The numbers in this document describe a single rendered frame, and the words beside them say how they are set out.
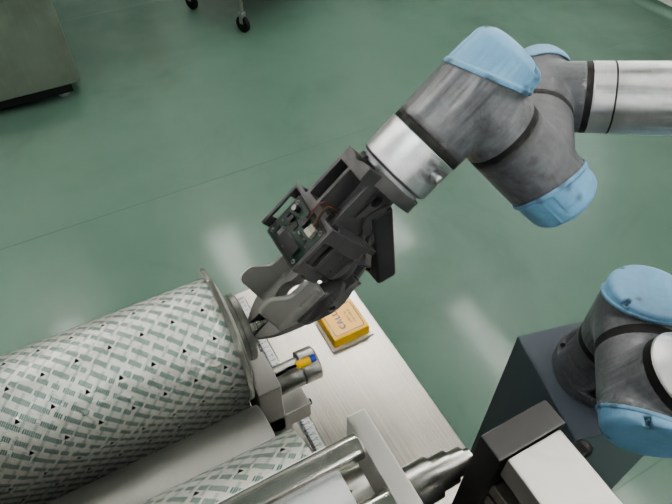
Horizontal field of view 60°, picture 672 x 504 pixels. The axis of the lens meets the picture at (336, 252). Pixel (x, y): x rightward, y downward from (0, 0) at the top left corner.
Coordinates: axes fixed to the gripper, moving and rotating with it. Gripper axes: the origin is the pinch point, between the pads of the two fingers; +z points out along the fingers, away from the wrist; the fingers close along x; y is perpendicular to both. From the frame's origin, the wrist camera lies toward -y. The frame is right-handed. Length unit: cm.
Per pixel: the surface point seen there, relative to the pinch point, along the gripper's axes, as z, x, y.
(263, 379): 5.2, 2.7, -3.1
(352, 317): 5.6, -16.9, -39.3
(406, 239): 8, -97, -158
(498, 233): -19, -81, -181
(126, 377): 8.4, 2.0, 12.0
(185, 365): 5.0, 2.9, 8.2
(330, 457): -9.0, 22.8, 17.8
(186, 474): 11.3, 10.0, 6.0
